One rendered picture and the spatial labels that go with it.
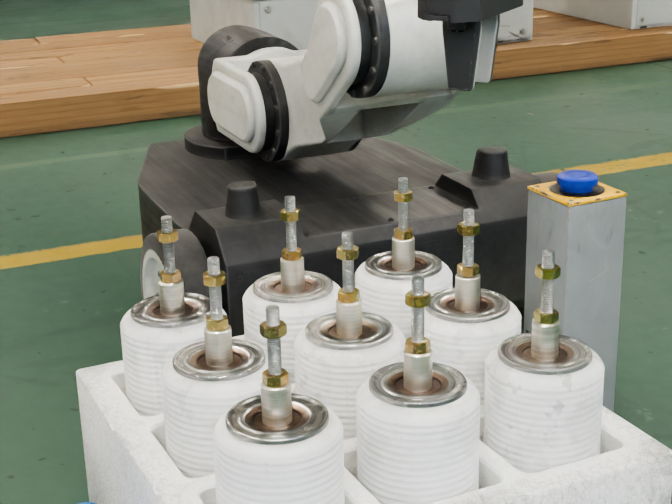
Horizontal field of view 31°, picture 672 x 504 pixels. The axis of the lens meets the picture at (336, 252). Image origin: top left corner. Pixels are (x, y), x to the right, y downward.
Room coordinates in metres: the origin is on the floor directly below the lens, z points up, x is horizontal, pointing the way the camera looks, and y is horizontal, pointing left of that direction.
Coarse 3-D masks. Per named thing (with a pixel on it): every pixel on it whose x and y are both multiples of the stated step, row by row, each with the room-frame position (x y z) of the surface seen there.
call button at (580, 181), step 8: (560, 176) 1.13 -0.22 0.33; (568, 176) 1.13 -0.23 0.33; (576, 176) 1.13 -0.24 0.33; (584, 176) 1.13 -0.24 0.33; (592, 176) 1.13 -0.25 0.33; (560, 184) 1.13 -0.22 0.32; (568, 184) 1.12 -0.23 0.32; (576, 184) 1.12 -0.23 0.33; (584, 184) 1.12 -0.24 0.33; (592, 184) 1.12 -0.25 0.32; (576, 192) 1.12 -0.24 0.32; (584, 192) 1.12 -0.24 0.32
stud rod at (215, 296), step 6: (210, 258) 0.89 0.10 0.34; (216, 258) 0.89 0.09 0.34; (210, 264) 0.89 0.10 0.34; (216, 264) 0.89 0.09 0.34; (210, 270) 0.89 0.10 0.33; (216, 270) 0.89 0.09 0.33; (210, 288) 0.89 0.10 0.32; (216, 288) 0.89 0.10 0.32; (210, 294) 0.89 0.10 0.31; (216, 294) 0.89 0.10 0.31; (210, 300) 0.89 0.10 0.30; (216, 300) 0.89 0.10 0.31; (210, 306) 0.89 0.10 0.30; (216, 306) 0.89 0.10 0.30; (210, 312) 0.89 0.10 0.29; (216, 312) 0.89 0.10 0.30; (222, 312) 0.89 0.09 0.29; (216, 318) 0.89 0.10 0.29; (222, 318) 0.89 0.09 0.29
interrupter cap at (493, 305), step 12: (480, 288) 1.03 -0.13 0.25; (432, 300) 1.01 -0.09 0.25; (444, 300) 1.01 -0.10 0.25; (480, 300) 1.01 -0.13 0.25; (492, 300) 1.00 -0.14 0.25; (504, 300) 1.00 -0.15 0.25; (432, 312) 0.98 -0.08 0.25; (444, 312) 0.98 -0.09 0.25; (456, 312) 0.98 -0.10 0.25; (468, 312) 0.98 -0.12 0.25; (480, 312) 0.98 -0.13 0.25; (492, 312) 0.97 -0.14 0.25; (504, 312) 0.97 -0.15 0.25
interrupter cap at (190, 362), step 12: (192, 348) 0.91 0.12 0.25; (204, 348) 0.91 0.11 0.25; (240, 348) 0.91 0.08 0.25; (252, 348) 0.91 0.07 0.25; (180, 360) 0.89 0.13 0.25; (192, 360) 0.89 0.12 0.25; (204, 360) 0.89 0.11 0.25; (240, 360) 0.89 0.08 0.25; (252, 360) 0.89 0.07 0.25; (264, 360) 0.89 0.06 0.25; (180, 372) 0.87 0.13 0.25; (192, 372) 0.87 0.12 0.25; (204, 372) 0.87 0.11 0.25; (216, 372) 0.86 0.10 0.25; (228, 372) 0.87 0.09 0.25; (240, 372) 0.86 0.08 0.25; (252, 372) 0.87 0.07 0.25
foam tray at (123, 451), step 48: (240, 336) 1.10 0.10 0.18; (96, 384) 1.00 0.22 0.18; (96, 432) 0.98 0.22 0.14; (144, 432) 0.91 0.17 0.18; (480, 432) 0.92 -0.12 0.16; (624, 432) 0.89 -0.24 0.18; (96, 480) 1.00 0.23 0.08; (144, 480) 0.84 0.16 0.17; (192, 480) 0.83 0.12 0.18; (480, 480) 0.85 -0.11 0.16; (528, 480) 0.81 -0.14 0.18; (576, 480) 0.81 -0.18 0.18; (624, 480) 0.83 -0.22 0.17
